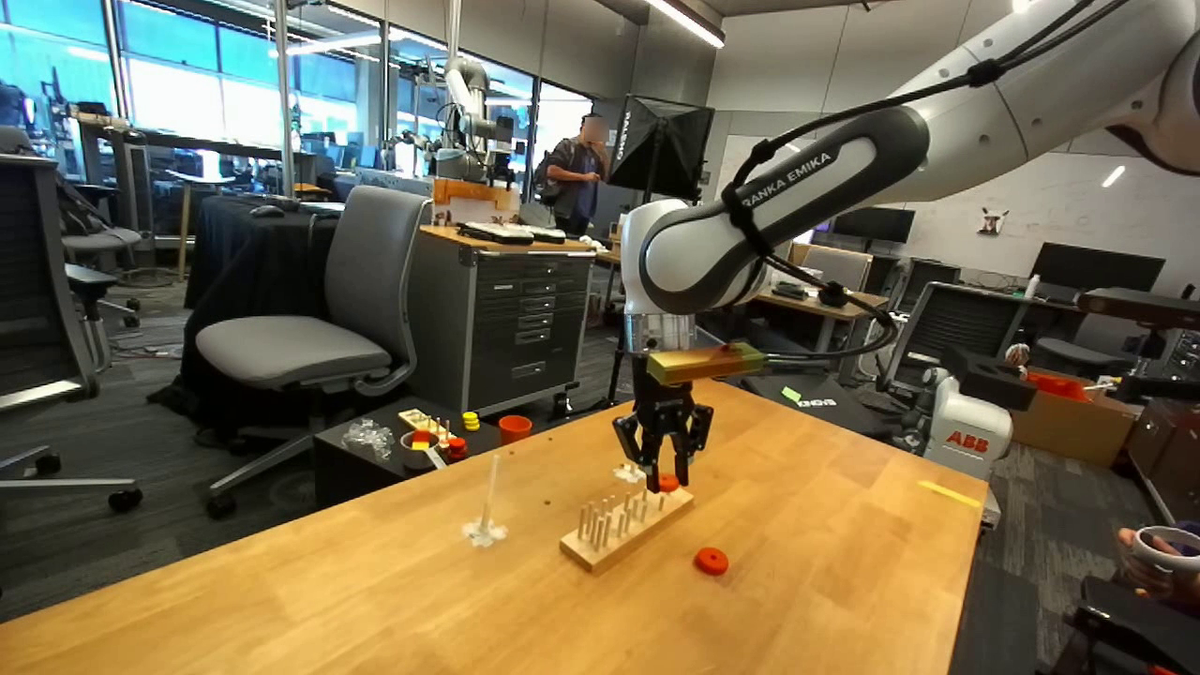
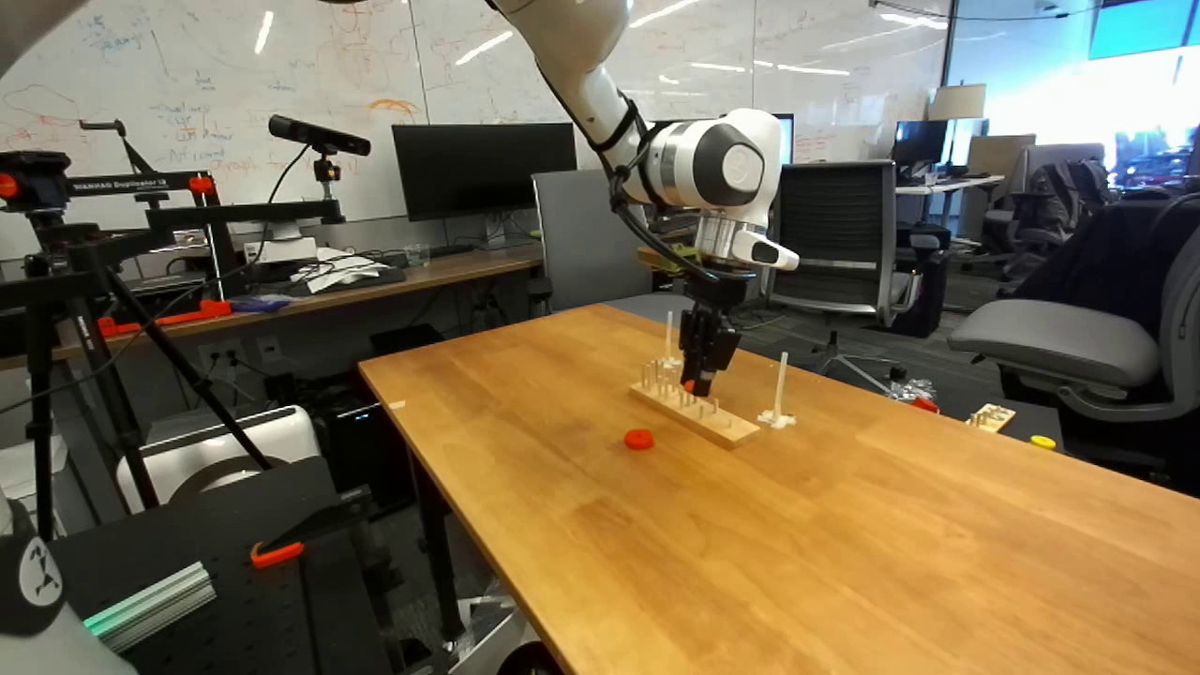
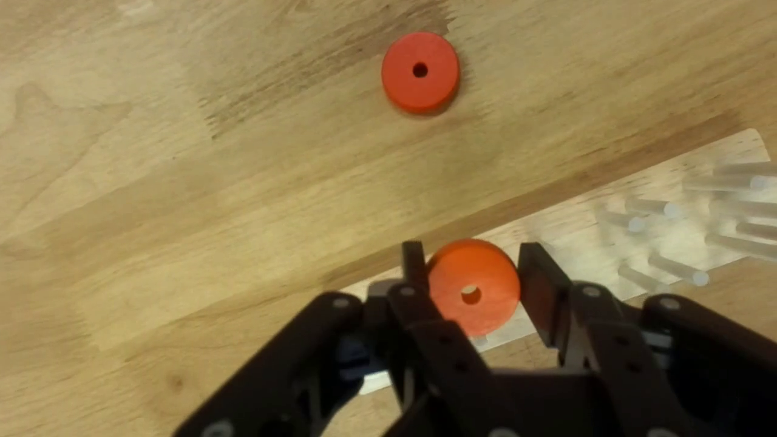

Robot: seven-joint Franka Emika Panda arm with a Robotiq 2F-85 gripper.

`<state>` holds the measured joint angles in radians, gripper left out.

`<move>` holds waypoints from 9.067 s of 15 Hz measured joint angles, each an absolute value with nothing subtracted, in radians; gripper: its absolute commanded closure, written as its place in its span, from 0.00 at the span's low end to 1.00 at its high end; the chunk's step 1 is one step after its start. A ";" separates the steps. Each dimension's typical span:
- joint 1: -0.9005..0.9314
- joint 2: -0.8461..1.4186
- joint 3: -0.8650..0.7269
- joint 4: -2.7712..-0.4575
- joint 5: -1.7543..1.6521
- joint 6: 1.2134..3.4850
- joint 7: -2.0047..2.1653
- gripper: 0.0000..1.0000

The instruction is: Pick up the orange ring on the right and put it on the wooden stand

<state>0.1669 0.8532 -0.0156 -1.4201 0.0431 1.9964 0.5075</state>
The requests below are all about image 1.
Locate red yellow toy pieces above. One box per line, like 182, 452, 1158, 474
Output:
402, 429, 473, 471

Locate black softbox light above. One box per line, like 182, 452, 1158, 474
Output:
607, 101, 718, 204

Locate black mesh office chair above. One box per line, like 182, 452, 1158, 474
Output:
0, 151, 144, 517

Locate black cloth covered desk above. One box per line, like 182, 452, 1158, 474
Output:
144, 189, 349, 436

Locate white ABB robot base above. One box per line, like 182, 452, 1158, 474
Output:
919, 368, 1018, 483

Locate cardboard box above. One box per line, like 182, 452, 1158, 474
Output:
1009, 388, 1148, 474

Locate wooden crate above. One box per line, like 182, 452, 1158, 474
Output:
427, 176, 519, 233

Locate clear plastic bag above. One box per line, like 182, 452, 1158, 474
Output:
337, 416, 402, 464

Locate white keyboard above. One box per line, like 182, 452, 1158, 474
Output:
454, 218, 573, 247

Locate low black table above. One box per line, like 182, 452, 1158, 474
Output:
311, 407, 557, 509

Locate wooden peg stand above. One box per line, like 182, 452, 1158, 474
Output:
553, 483, 696, 578

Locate yellow tape strip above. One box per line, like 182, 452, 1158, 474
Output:
916, 478, 989, 514

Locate tan wooden blocks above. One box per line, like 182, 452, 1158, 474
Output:
394, 407, 462, 444

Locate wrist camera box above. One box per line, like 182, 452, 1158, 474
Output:
642, 342, 767, 391

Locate person in dark shirt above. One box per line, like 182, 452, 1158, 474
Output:
537, 109, 613, 242

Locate grey drawer cabinet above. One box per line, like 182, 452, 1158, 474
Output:
407, 222, 604, 423

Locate black computer monitor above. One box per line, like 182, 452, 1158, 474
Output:
1028, 242, 1168, 302

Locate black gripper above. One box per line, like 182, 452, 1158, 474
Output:
612, 378, 716, 497

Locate grey office chair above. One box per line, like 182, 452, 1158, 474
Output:
191, 183, 433, 521

